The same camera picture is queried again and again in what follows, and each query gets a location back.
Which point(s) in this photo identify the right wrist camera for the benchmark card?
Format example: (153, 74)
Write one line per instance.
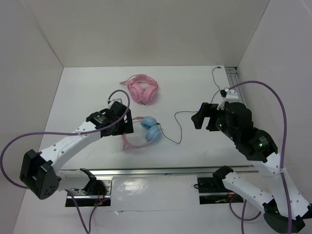
(229, 96)

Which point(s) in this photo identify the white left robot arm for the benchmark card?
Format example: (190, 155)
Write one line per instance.
(41, 171)

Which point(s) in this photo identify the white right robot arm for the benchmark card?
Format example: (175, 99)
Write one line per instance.
(283, 207)

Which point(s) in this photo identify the pink wrapped headphones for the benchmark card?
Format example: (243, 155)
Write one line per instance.
(142, 88)

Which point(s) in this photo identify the aluminium front rail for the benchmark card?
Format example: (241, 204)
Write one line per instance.
(155, 171)

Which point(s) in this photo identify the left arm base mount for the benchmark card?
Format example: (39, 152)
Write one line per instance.
(100, 194)

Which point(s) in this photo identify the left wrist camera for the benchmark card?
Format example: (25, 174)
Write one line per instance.
(111, 101)

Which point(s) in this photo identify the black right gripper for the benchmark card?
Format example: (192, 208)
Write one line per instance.
(205, 109)

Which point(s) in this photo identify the pink blue cat-ear headphones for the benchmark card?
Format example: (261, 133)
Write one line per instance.
(152, 135)

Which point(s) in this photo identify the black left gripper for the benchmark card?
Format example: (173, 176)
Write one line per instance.
(126, 126)

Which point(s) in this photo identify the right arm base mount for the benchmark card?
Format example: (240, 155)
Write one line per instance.
(210, 192)

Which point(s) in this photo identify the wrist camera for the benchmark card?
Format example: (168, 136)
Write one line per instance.
(229, 96)
(111, 101)

